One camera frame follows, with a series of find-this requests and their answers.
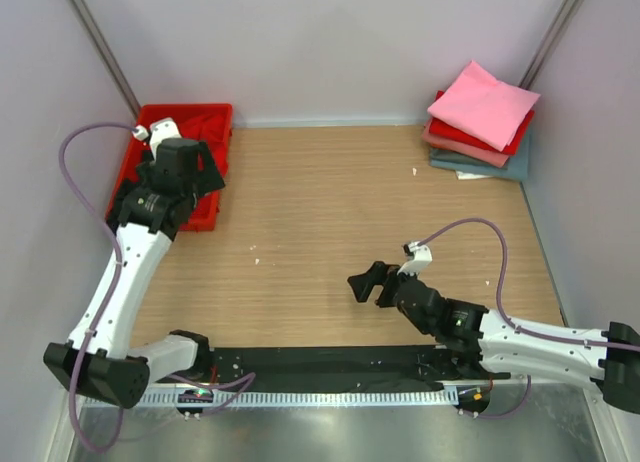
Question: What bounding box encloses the folded grey t shirt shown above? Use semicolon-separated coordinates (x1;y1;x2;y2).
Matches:
429;130;533;182

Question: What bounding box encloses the folded salmon t shirt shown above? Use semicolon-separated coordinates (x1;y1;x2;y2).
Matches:
422;123;510;168

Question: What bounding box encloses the red plastic bin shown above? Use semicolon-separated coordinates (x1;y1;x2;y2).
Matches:
105;103;233;232

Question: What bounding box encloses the white slotted cable duct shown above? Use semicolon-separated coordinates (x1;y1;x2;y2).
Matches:
137;387;460;409

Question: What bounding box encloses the folded white t shirt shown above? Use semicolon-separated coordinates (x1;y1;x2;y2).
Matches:
455;171;489;180

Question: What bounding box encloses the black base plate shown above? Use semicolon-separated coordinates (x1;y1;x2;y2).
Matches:
212;345;510;394

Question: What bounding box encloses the black t shirt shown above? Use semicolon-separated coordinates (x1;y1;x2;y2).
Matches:
105;149;152;232

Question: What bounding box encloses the right aluminium frame post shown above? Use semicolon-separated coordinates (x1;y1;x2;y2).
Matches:
519;0;584;90

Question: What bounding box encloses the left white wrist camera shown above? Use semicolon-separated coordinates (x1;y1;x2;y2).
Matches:
132;118;181;154

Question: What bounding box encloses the folded pink t shirt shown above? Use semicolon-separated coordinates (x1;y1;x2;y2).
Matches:
427;60;541;150

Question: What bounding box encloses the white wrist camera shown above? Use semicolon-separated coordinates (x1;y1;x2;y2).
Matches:
398;241;432;276
132;118;181;154

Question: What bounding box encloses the left aluminium frame post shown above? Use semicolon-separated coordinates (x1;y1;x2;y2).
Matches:
67;0;141;117

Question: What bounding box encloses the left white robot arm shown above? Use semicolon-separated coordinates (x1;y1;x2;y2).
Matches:
43;138;224;409

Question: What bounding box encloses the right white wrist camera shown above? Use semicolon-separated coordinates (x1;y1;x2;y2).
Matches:
398;241;432;276

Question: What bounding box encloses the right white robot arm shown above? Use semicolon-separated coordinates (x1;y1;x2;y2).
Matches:
347;261;639;414

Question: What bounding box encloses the aluminium frame post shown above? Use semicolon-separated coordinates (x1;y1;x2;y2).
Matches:
519;0;584;90
67;0;141;117

